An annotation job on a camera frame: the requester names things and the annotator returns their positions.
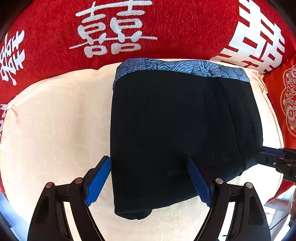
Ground red sofa cover white characters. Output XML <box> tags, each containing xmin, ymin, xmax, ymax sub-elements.
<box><xmin>0</xmin><ymin>0</ymin><xmax>296</xmax><ymax>144</ymax></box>

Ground black pants blue patterned waistband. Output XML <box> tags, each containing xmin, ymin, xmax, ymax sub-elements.
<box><xmin>110</xmin><ymin>58</ymin><xmax>263</xmax><ymax>220</ymax></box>

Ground small red embroidered pillow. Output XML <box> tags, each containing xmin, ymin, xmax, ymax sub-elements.
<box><xmin>262</xmin><ymin>58</ymin><xmax>296</xmax><ymax>204</ymax></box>

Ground beige sofa seat cushion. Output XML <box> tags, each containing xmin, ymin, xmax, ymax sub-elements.
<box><xmin>0</xmin><ymin>59</ymin><xmax>285</xmax><ymax>241</ymax></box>

